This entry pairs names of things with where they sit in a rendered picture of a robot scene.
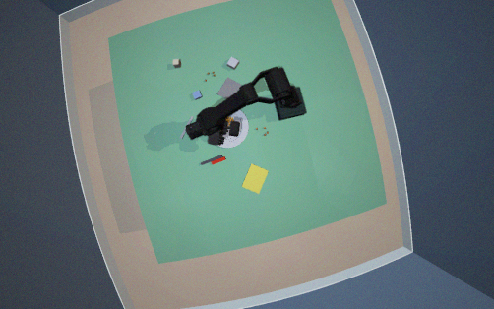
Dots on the small beige cube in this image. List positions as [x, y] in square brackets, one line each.
[176, 63]

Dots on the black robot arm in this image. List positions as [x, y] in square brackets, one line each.
[210, 119]

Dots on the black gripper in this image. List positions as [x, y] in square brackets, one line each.
[233, 128]

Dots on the small blue block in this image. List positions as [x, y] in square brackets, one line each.
[197, 95]

